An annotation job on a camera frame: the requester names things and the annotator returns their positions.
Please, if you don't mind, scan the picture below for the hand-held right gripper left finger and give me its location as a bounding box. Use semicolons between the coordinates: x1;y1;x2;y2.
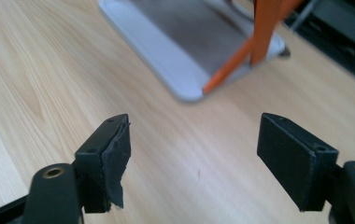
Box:
74;113;133;215

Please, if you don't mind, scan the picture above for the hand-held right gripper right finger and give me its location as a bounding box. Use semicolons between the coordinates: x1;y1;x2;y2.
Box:
256;112;340;213

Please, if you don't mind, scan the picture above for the light grey tray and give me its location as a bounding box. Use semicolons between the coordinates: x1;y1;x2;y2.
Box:
98;0;287;104

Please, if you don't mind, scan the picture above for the grey metal stand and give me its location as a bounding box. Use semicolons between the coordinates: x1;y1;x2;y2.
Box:
290;0;320;32

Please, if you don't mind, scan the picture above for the dark grey box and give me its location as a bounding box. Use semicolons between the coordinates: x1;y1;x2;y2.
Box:
311;0;355;56

